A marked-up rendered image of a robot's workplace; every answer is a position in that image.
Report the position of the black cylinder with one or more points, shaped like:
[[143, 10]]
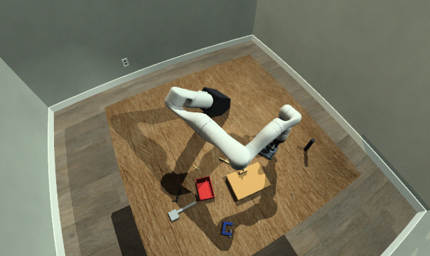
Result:
[[309, 144]]

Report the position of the red open tray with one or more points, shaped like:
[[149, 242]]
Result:
[[205, 188]]

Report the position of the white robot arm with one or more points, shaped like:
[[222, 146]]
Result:
[[239, 156]]

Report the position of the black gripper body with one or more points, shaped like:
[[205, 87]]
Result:
[[277, 141]]

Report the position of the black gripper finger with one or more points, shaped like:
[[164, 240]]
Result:
[[273, 147]]

